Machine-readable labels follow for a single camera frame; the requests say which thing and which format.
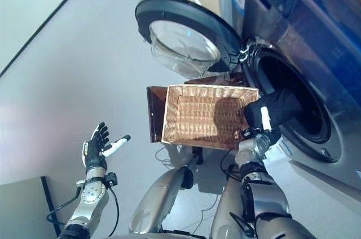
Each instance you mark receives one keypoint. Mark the large shallow wicker basket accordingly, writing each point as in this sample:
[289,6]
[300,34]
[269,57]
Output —
[197,115]

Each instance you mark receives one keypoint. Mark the dark grey washing machine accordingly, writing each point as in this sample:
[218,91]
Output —
[310,53]

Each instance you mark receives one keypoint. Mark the dark brown wooden stool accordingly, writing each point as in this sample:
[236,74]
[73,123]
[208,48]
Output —
[155,115]

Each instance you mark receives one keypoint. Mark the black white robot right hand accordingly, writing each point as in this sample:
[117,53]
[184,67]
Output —
[272,137]

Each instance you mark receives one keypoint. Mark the silver robot right leg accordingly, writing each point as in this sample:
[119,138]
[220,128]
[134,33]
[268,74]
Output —
[225,210]

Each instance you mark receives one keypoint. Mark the black white robot left hand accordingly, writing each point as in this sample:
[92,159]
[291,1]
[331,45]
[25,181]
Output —
[94,151]

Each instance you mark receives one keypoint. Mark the navy black garment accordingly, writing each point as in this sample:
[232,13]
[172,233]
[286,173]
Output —
[282,106]

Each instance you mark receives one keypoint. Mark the round glass washer door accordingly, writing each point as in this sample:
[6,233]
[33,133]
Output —
[183,41]

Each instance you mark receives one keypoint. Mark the robot legs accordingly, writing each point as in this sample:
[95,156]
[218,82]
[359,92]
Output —
[163,157]

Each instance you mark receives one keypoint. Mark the silver robot torso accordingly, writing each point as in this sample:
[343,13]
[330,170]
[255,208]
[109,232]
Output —
[158,234]

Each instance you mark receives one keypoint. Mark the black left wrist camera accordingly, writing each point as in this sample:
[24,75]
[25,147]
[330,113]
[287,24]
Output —
[110,179]

